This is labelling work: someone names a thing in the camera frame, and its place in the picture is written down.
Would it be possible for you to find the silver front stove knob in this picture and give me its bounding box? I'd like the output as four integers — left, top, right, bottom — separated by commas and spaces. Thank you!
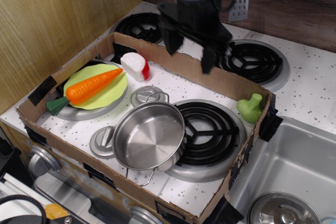
28, 145, 61, 178

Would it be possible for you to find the cardboard fence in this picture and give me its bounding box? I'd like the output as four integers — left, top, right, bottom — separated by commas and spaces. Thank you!
17, 33, 277, 223

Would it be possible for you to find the green toy broccoli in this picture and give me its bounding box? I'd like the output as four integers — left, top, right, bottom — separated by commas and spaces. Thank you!
236, 93, 263, 123

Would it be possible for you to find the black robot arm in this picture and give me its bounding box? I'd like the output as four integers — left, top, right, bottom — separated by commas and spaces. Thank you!
157, 0, 235, 73

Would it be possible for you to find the back right black burner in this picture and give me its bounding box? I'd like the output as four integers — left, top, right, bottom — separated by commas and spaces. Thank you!
217, 39, 290, 92

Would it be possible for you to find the grey toy sink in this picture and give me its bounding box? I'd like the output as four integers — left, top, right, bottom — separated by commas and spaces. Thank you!
229, 117, 335, 223

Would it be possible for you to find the silver stove knob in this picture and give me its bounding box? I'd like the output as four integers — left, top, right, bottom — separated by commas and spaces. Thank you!
28, 145, 61, 178
128, 206, 163, 224

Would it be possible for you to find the silver knob left of pot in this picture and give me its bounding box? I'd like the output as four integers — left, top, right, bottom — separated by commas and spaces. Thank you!
89, 126, 116, 159

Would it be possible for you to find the light green plate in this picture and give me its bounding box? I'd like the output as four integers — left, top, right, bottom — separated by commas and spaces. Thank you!
64, 63, 128, 110

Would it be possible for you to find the steel lid in sink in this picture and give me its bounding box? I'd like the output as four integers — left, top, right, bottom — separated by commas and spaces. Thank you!
247, 192, 321, 223

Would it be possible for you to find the orange toy carrot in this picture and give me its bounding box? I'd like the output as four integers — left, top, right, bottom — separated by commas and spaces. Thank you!
46, 68, 123, 115

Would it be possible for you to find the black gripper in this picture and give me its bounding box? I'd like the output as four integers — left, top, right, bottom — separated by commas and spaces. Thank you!
157, 0, 232, 74

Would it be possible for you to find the back left black burner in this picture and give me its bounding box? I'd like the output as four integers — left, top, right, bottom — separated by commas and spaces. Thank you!
110, 13, 163, 44

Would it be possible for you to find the black cable bottom left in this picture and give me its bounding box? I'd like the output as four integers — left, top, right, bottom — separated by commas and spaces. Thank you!
0, 195, 48, 224

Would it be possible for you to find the silver bottom stove knob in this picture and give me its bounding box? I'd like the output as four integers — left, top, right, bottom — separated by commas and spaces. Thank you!
128, 206, 163, 224

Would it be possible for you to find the white red toy cheese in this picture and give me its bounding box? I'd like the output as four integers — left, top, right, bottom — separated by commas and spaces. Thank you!
120, 52, 150, 81

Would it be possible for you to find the front left burner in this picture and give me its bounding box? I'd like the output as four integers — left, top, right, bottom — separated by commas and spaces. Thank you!
47, 60, 128, 121

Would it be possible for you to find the stainless steel pot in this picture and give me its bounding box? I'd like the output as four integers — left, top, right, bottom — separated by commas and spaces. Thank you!
112, 93, 186, 174

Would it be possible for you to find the hanging metal spatula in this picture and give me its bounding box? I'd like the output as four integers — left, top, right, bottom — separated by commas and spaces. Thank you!
228, 0, 249, 22

